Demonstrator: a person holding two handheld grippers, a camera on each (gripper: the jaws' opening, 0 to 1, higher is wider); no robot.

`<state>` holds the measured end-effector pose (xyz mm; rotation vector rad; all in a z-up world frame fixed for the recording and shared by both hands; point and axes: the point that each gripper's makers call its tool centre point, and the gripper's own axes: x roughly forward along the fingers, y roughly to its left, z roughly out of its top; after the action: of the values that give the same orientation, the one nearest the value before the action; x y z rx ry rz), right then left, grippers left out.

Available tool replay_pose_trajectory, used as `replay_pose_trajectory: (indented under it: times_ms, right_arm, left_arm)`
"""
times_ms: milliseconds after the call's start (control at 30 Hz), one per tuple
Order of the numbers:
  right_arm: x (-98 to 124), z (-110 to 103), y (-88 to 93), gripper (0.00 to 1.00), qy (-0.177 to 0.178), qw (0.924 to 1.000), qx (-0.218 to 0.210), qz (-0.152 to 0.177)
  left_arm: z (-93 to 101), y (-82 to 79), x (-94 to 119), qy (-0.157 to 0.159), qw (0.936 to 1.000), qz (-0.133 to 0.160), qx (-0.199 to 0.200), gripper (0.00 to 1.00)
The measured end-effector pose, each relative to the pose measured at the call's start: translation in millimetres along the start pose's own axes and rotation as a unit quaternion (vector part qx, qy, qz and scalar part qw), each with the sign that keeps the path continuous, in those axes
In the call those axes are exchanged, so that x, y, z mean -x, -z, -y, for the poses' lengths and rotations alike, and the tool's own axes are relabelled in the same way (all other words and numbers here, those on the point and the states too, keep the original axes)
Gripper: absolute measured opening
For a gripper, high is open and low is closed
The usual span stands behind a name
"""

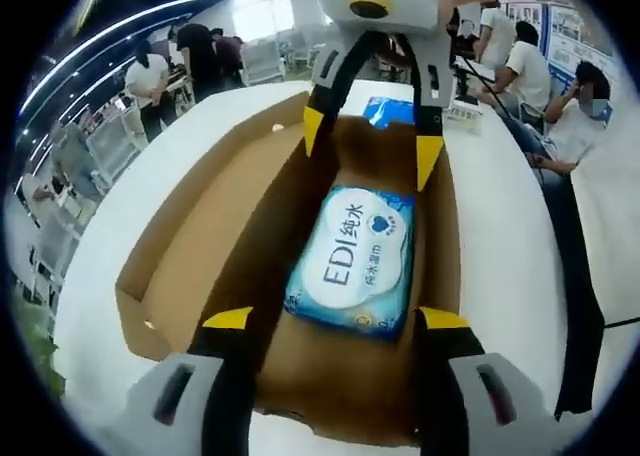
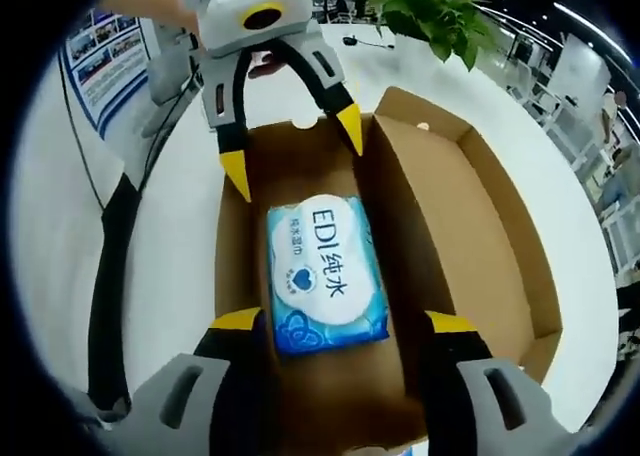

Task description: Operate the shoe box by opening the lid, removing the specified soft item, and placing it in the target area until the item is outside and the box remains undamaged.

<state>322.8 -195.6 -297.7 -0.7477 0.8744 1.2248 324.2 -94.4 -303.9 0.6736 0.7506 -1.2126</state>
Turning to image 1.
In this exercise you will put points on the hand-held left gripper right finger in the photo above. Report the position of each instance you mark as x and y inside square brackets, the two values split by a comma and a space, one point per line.
[450, 401]

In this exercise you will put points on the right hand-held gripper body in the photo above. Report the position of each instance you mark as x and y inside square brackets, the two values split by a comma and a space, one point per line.
[400, 1]

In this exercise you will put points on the blue wall poster board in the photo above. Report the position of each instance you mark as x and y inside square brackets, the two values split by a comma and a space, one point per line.
[565, 31]

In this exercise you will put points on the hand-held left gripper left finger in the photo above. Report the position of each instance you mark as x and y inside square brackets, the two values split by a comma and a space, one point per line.
[225, 401]

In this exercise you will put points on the curved ceiling light strip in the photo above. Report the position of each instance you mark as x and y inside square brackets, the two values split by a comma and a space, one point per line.
[100, 36]

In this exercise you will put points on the brown cardboard shoe box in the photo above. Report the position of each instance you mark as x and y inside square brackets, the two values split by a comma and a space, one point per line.
[210, 216]

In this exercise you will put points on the blue white wet wipes pack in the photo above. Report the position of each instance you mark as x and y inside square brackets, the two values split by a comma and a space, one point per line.
[350, 266]

